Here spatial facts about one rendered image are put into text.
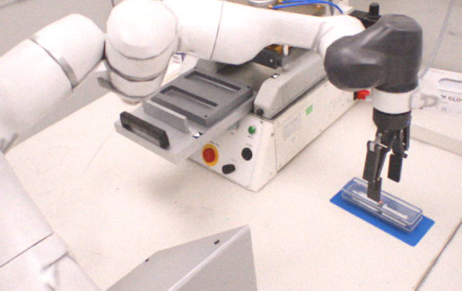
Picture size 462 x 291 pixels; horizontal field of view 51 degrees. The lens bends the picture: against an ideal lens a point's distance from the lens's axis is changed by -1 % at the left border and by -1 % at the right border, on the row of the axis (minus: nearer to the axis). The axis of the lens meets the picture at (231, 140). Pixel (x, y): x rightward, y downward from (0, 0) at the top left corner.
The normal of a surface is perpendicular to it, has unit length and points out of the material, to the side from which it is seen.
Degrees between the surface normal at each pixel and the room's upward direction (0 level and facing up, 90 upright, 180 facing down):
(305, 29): 86
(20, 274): 45
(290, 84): 90
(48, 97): 100
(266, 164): 90
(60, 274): 55
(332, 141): 0
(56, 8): 90
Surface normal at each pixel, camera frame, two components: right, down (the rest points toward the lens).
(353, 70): -0.02, 0.60
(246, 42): 0.48, 0.51
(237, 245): 0.70, 0.37
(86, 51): 0.78, 0.17
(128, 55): -0.11, 0.77
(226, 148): -0.65, 0.12
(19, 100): 0.23, 0.41
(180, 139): -0.11, -0.79
